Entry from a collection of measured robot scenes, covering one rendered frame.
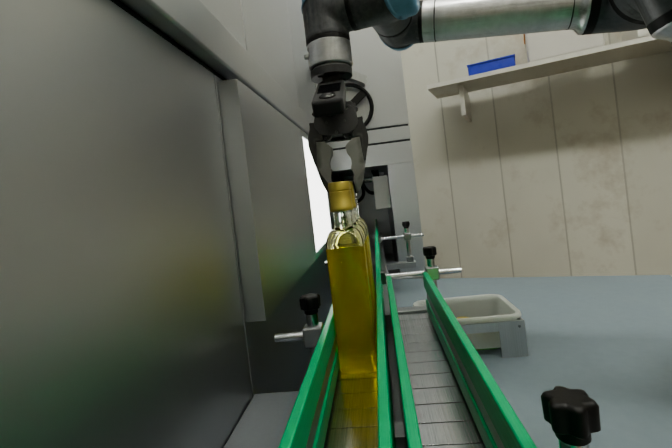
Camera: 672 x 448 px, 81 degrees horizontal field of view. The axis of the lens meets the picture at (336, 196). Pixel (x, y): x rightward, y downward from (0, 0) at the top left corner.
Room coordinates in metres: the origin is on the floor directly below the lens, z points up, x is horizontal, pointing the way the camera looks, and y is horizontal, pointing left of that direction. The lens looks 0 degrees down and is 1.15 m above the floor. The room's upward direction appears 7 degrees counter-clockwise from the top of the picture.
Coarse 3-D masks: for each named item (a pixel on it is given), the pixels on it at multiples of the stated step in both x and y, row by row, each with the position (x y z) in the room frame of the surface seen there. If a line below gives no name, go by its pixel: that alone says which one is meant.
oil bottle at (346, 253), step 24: (336, 240) 0.57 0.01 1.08; (360, 240) 0.57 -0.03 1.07; (336, 264) 0.57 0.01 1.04; (360, 264) 0.57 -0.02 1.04; (336, 288) 0.57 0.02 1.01; (360, 288) 0.57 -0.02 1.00; (336, 312) 0.57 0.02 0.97; (360, 312) 0.57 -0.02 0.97; (336, 336) 0.58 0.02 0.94; (360, 336) 0.57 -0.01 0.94; (360, 360) 0.57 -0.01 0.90
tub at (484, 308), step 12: (420, 300) 1.03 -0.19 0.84; (456, 300) 1.01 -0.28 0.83; (468, 300) 1.01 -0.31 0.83; (480, 300) 1.00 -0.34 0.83; (492, 300) 1.00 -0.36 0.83; (504, 300) 0.95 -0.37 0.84; (456, 312) 1.01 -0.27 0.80; (468, 312) 1.00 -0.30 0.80; (480, 312) 1.00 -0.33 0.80; (492, 312) 1.00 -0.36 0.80; (504, 312) 0.94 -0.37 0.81; (516, 312) 0.85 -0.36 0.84
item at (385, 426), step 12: (384, 312) 0.75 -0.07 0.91; (384, 324) 0.57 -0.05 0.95; (384, 336) 0.48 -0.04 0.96; (384, 348) 0.44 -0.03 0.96; (384, 360) 0.41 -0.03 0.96; (384, 372) 0.39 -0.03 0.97; (384, 384) 0.36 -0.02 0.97; (384, 396) 0.34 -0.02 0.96; (384, 408) 0.32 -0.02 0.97; (384, 420) 0.31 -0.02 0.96; (384, 432) 0.29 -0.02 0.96; (384, 444) 0.28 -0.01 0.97
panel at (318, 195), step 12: (312, 168) 1.16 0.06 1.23; (312, 180) 1.13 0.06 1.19; (312, 192) 1.10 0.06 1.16; (324, 192) 1.36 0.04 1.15; (312, 204) 1.08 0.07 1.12; (324, 204) 1.33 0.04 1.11; (312, 216) 1.06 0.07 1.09; (324, 216) 1.29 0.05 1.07; (324, 228) 1.26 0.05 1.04; (324, 240) 1.23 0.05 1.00
